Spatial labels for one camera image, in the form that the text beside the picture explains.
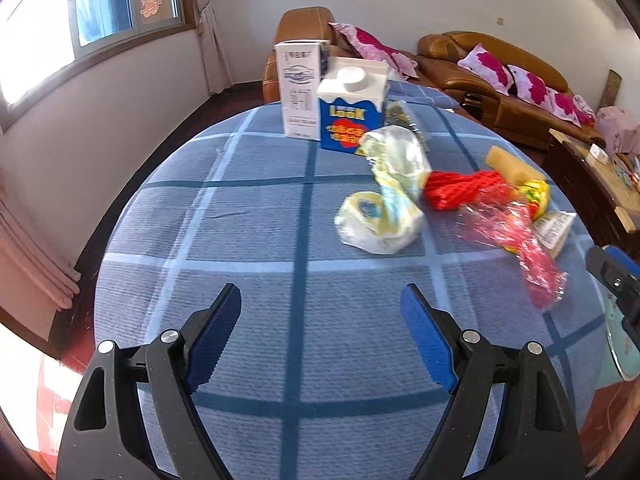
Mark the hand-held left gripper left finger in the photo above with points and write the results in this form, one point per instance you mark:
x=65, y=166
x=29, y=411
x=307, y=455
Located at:
x=215, y=340

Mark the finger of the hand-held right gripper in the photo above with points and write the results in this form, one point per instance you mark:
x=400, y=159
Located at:
x=612, y=270

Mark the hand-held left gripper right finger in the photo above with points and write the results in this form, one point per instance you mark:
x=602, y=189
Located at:
x=432, y=345

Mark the light teal trash bin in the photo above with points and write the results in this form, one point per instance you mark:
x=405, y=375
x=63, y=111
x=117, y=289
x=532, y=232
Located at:
x=617, y=350

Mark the yellow plastic bag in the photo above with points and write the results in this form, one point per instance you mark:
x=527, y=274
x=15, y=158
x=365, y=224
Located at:
x=537, y=195

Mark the yellow sponge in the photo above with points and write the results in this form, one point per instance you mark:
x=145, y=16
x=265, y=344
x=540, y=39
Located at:
x=510, y=165

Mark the white label packet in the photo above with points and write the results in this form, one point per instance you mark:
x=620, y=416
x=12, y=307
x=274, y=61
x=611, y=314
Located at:
x=555, y=230

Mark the pink plastic bag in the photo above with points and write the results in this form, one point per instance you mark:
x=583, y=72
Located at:
x=535, y=265

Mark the wooden coffee table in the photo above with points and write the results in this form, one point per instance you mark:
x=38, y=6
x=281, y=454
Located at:
x=585, y=195

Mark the blue plaid tablecloth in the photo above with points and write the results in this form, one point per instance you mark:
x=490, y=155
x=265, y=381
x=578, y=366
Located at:
x=260, y=240

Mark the small white box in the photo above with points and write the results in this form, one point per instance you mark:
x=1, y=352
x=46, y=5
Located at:
x=598, y=153

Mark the clear printed plastic bag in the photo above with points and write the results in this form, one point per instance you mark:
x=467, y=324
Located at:
x=380, y=230

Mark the pink cloth cover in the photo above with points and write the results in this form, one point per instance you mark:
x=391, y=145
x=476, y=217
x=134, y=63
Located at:
x=620, y=130

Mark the pink floral pillow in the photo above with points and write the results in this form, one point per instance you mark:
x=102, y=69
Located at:
x=530, y=85
x=565, y=105
x=485, y=67
x=586, y=110
x=370, y=47

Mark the pink curtain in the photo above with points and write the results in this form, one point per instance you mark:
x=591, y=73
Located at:
x=35, y=260
x=210, y=35

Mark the green snack packet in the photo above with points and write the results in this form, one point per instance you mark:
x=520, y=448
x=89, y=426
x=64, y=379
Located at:
x=397, y=112

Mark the blue and white carton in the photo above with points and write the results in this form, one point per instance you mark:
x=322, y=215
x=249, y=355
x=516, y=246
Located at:
x=345, y=125

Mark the folded blue plaid blanket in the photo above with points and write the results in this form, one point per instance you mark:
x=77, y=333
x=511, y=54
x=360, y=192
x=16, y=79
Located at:
x=425, y=95

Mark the white milk carton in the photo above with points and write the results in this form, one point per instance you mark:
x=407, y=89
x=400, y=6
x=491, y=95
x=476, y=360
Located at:
x=300, y=90

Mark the brown leather chaise sofa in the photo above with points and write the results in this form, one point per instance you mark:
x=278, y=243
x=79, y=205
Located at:
x=300, y=22

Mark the red window decal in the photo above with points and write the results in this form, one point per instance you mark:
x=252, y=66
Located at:
x=146, y=6

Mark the window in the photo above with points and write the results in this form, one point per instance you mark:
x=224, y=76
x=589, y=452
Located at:
x=100, y=10

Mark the wall hanging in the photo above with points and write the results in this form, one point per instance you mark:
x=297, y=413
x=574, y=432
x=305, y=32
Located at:
x=613, y=90

